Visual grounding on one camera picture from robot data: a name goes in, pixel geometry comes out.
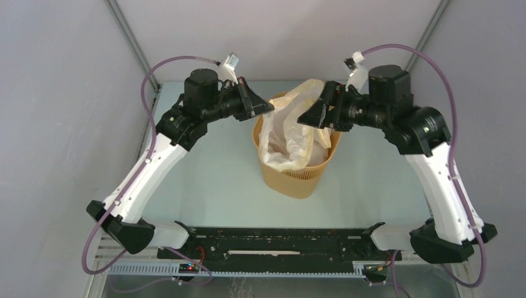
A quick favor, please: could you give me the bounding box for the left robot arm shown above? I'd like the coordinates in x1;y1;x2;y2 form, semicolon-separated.
86;68;274;259

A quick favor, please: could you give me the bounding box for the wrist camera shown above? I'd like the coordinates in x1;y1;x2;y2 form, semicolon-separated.
217;53;239;84
344;51;368;91

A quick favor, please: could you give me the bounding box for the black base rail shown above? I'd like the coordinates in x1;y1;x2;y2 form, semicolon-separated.
102;225;448;281

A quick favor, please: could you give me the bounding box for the translucent white trash bag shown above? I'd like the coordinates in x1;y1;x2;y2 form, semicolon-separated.
258;79;336;172

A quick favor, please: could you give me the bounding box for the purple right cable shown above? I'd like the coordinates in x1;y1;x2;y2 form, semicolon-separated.
361;43;488;289

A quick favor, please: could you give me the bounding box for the right corner frame post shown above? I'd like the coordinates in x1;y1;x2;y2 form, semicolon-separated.
414;0;453;52

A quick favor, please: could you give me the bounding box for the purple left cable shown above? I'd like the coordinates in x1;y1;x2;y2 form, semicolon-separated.
81;55;223;276

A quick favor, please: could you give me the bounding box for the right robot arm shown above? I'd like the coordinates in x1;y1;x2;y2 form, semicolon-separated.
297;65;497;264

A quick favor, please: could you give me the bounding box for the left corner frame post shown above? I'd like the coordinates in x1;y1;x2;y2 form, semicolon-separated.
104;0;151;75

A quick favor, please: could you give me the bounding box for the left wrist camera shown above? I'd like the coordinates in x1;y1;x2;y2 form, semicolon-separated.
217;53;239;84

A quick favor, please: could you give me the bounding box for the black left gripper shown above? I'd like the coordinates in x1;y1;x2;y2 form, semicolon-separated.
203;77;275;124

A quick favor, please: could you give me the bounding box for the purple cable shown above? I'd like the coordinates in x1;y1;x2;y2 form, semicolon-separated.
81;55;223;276
361;43;488;289

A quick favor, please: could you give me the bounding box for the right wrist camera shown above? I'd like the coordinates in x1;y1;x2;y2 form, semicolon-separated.
344;51;368;91

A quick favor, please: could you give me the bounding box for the orange plastic trash bin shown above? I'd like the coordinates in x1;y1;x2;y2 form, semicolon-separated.
252;93;341;199

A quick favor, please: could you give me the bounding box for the corner frame post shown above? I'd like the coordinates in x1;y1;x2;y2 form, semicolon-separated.
104;0;151;75
414;0;453;52

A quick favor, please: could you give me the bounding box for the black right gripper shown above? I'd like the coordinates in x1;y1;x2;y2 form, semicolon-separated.
297;80;390;132

